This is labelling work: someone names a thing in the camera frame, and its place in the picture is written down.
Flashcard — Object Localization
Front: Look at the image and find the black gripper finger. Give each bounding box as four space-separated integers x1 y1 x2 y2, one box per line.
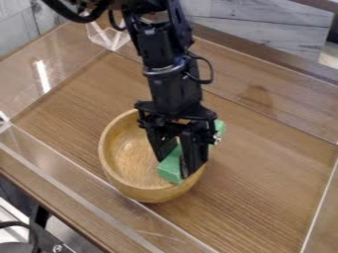
147 127 176 161
179 130 208 179

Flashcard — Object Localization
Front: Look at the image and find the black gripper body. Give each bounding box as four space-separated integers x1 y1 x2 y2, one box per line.
135 101 218 143

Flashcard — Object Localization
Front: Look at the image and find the brown wooden bowl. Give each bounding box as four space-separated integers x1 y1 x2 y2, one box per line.
98 110 206 203

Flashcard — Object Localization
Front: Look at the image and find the green rectangular block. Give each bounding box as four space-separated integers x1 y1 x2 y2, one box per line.
158 120 226 185

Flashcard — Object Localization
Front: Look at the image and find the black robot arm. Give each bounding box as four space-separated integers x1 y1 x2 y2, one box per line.
111 0 218 179

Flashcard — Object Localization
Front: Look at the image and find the black metal table leg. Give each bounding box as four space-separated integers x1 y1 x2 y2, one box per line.
29 205 52 228

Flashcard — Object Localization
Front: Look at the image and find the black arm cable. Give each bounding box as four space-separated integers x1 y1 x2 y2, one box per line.
183 53 215 85

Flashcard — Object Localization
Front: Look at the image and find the clear acrylic corner bracket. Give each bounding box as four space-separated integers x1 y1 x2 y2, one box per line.
86 22 131 51

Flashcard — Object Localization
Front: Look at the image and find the black cable under table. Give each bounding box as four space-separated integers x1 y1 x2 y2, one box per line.
0 220 41 253

